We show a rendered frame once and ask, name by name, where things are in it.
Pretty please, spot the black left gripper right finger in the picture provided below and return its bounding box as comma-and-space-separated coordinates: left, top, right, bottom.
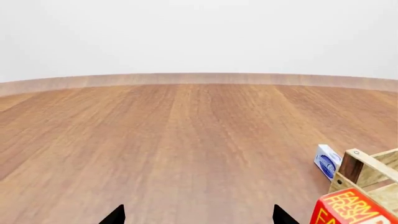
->
272, 203, 300, 224

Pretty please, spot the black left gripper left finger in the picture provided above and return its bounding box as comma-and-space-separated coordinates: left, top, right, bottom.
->
98, 203, 126, 224

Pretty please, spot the wooden tray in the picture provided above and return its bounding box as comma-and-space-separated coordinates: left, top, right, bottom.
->
328, 147, 398, 210

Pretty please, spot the red Farm Fresh carton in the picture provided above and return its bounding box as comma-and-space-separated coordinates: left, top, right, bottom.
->
309, 187, 398, 224

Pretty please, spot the white and blue box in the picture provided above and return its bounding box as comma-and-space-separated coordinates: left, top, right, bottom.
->
313, 144, 343, 182

